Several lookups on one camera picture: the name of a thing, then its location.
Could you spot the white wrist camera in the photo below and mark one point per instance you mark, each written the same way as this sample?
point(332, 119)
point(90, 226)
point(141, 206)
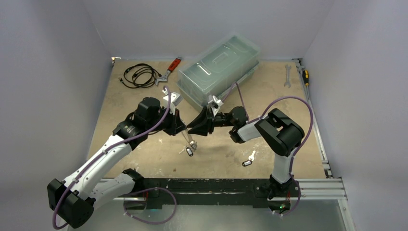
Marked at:
point(214, 104)
point(171, 100)

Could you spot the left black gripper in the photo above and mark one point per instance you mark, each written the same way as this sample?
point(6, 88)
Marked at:
point(176, 124)

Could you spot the red handled adjustable wrench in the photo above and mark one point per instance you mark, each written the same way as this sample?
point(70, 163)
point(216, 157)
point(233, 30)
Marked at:
point(170, 69)

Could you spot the white oval keyring holder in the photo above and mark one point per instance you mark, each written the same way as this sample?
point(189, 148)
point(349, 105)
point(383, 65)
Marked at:
point(191, 144)

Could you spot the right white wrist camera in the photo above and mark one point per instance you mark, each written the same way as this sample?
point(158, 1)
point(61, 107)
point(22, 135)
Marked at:
point(214, 104)

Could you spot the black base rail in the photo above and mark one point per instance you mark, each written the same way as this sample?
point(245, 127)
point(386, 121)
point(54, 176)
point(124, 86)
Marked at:
point(230, 192)

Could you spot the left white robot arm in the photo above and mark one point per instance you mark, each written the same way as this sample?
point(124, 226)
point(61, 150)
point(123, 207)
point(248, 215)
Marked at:
point(75, 198)

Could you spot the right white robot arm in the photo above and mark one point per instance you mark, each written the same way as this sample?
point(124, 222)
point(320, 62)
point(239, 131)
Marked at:
point(280, 132)

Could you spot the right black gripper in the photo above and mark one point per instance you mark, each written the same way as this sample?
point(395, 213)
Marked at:
point(210, 119)

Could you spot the yellow black screwdriver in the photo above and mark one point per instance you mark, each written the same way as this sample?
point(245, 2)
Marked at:
point(305, 77)

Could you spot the clear plastic storage box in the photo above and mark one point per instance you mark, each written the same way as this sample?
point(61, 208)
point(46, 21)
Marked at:
point(212, 72)

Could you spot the silver key with black tag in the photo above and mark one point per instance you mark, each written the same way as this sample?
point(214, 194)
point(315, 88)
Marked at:
point(250, 159)

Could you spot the silver open-end spanner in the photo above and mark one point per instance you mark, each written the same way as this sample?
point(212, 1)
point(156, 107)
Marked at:
point(287, 79)

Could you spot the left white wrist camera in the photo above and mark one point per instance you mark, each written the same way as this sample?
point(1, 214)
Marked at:
point(171, 100)

